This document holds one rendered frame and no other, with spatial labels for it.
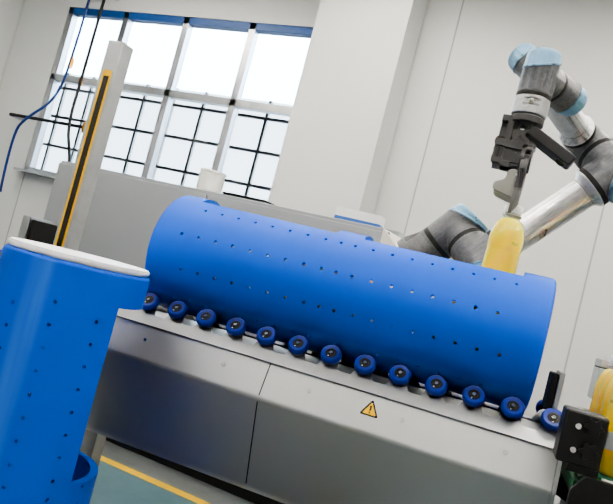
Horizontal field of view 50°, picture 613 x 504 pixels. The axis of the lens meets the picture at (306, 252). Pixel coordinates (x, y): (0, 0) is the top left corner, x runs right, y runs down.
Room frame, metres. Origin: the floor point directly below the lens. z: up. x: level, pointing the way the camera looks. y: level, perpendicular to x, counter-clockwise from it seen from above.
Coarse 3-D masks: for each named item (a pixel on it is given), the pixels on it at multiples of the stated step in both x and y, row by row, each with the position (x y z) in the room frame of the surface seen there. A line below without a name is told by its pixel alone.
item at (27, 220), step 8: (24, 216) 1.72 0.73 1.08; (24, 224) 1.72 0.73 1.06; (32, 224) 1.72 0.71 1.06; (40, 224) 1.74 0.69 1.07; (48, 224) 1.76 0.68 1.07; (24, 232) 1.72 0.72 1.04; (32, 232) 1.72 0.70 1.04; (40, 232) 1.74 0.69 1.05; (48, 232) 1.77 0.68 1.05; (32, 240) 1.72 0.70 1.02; (40, 240) 1.75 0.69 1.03; (48, 240) 1.78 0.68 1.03
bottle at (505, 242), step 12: (504, 216) 1.41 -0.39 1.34; (516, 216) 1.39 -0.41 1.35; (492, 228) 1.41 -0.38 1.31; (504, 228) 1.38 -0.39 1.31; (516, 228) 1.38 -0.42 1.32; (492, 240) 1.39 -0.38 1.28; (504, 240) 1.38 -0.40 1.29; (516, 240) 1.38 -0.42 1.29; (492, 252) 1.39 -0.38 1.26; (504, 252) 1.38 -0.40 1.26; (516, 252) 1.38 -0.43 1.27; (492, 264) 1.38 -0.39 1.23; (504, 264) 1.38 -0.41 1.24; (516, 264) 1.39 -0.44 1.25
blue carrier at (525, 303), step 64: (192, 256) 1.47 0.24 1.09; (256, 256) 1.43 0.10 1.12; (320, 256) 1.40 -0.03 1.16; (384, 256) 1.38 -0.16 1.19; (256, 320) 1.46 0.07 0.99; (320, 320) 1.38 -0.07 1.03; (384, 320) 1.33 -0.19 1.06; (448, 320) 1.29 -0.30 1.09; (512, 320) 1.26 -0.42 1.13; (448, 384) 1.35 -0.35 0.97; (512, 384) 1.27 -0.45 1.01
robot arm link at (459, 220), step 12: (444, 216) 1.91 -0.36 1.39; (456, 216) 1.88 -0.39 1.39; (468, 216) 1.86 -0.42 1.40; (432, 228) 1.92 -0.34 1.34; (444, 228) 1.89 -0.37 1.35; (456, 228) 1.87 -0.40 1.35; (468, 228) 1.85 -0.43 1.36; (480, 228) 1.87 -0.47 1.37; (444, 240) 1.89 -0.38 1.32; (456, 240) 1.85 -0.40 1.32
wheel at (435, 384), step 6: (432, 378) 1.33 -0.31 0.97; (438, 378) 1.33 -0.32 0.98; (444, 378) 1.33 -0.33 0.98; (426, 384) 1.32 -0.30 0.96; (432, 384) 1.32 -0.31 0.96; (438, 384) 1.32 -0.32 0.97; (444, 384) 1.32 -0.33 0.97; (426, 390) 1.33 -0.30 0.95; (432, 390) 1.31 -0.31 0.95; (438, 390) 1.31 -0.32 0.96; (444, 390) 1.31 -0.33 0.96; (438, 396) 1.32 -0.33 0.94
